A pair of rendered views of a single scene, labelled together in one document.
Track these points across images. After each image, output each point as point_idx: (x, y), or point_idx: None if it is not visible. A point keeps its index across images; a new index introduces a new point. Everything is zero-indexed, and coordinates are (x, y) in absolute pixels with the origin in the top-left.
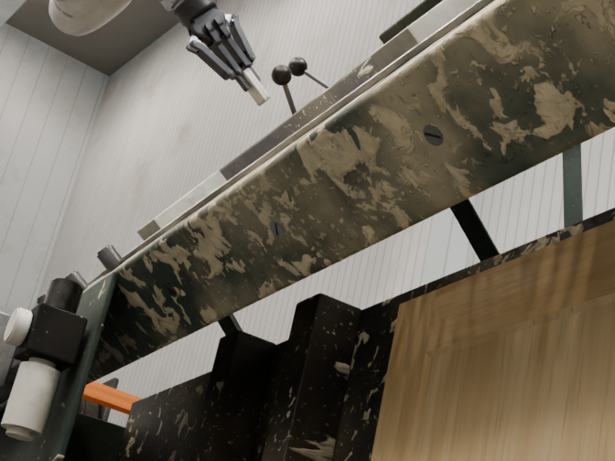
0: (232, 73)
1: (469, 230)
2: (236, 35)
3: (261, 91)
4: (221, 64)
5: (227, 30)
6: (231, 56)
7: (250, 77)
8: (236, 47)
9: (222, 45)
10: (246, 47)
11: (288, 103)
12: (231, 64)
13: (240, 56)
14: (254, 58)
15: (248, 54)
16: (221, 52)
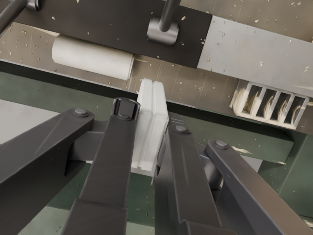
0: (214, 140)
1: None
2: (1, 209)
3: (157, 88)
4: (251, 176)
5: (76, 224)
6: (175, 162)
7: (160, 105)
8: (107, 161)
9: (182, 210)
10: (57, 134)
11: (178, 6)
12: (198, 154)
13: (129, 141)
14: (81, 108)
15: (84, 125)
16: (211, 199)
